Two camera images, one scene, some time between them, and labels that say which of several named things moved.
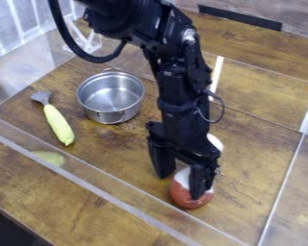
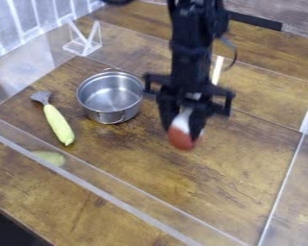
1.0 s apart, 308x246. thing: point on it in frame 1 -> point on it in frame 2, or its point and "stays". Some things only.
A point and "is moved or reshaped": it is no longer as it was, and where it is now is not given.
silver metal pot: (111, 96) stays
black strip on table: (243, 18) stays
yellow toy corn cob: (57, 124) stays
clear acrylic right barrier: (292, 224) stays
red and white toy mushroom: (180, 189) is moved or reshaped
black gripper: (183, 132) -> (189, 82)
